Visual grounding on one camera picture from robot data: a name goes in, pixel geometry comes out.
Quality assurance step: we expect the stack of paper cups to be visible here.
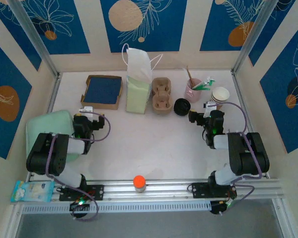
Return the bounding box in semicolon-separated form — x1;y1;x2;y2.
210;86;230;110

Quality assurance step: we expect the white green paper carrier bag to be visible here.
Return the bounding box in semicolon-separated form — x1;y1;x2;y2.
121;43;164;115

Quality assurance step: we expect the cardboard napkin tray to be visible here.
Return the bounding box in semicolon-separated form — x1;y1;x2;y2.
80;74;123;111

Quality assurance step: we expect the pink holder cup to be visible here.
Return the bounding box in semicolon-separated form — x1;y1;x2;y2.
184;78;203;104

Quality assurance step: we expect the mint green zipped case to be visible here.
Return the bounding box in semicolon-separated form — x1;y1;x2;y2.
25;110;77;162

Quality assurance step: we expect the orange capped bottle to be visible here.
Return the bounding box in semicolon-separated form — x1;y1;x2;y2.
133;175;147;193

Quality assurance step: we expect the blue wet wipes packet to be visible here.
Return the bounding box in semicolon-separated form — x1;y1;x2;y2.
10;180;56;203

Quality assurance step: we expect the black controller board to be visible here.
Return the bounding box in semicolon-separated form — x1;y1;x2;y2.
210;200;236;216
69;200;91;219

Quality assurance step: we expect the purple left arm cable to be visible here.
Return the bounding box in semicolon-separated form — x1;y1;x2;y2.
46;111;112;223

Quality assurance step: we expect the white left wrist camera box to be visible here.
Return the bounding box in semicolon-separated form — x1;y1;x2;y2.
78;106;94;117

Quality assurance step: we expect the aluminium side rail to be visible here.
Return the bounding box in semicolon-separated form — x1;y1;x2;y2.
231;70;269;179
46;73;63;115

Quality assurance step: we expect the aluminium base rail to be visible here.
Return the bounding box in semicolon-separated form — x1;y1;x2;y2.
24;178;285;202

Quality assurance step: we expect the white slotted cable duct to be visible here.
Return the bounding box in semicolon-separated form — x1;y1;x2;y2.
21;200;212;215

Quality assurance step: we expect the aluminium frame post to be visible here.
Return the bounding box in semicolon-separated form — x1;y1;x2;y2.
7;0;62;78
231;0;281;75

